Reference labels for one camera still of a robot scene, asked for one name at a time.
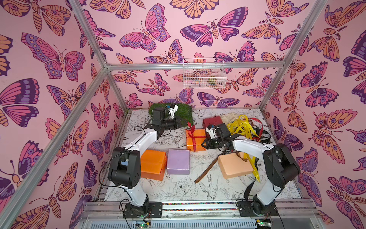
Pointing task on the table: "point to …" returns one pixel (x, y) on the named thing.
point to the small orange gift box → (199, 141)
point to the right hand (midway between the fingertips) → (205, 142)
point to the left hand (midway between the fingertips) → (189, 121)
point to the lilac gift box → (178, 161)
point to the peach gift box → (231, 165)
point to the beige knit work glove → (229, 117)
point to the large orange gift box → (153, 164)
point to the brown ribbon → (203, 173)
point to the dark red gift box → (214, 120)
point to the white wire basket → (204, 73)
